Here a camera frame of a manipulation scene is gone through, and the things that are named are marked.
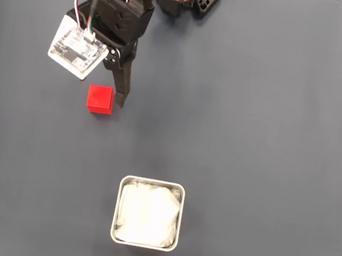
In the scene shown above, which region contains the white crumpled tissue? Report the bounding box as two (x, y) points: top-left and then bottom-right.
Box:
(112, 177), (185, 250)

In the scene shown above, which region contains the white camera circuit board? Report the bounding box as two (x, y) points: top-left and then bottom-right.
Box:
(44, 13), (113, 84)

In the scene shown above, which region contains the white square box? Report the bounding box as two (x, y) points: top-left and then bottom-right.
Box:
(108, 173), (188, 254)

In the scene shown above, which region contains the red cube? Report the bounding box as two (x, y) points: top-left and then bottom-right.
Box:
(85, 83), (117, 116)

